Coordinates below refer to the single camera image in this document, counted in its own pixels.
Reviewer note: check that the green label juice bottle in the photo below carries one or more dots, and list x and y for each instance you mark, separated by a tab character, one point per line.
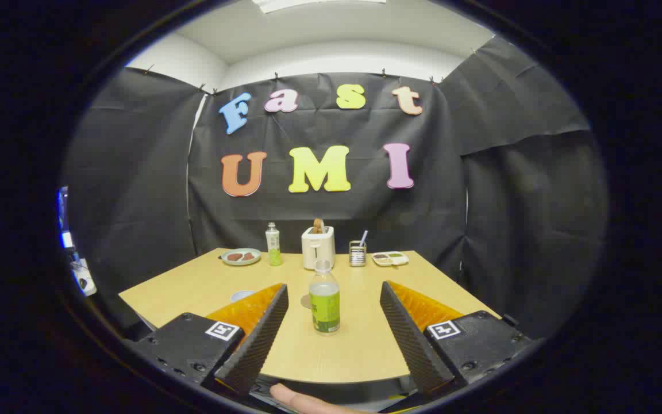
324	310

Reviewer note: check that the pale straw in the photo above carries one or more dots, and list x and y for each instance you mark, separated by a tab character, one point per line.
364	237

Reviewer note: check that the white toaster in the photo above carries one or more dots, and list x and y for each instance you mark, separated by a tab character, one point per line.
316	253

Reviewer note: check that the brown bread slice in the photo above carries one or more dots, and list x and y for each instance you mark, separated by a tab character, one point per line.
318	226

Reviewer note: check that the white cup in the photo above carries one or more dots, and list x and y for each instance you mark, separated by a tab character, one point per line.
241	295

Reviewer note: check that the white divided tray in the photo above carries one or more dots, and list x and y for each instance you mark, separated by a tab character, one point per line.
391	259

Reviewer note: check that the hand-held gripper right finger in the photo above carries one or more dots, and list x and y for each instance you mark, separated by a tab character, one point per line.
417	351

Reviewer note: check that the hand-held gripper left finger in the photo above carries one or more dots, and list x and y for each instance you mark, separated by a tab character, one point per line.
250	351

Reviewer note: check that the wooden table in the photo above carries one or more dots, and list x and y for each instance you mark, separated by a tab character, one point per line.
331	356

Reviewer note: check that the small green and white bottle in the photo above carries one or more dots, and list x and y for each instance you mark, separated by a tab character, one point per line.
274	247

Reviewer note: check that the pale green plate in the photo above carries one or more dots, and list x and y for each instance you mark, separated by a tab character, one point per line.
250	260

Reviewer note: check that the ceiling light panel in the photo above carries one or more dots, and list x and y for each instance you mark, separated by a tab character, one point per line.
308	4

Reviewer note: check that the round brown coaster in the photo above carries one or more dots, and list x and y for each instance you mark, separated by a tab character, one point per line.
304	301

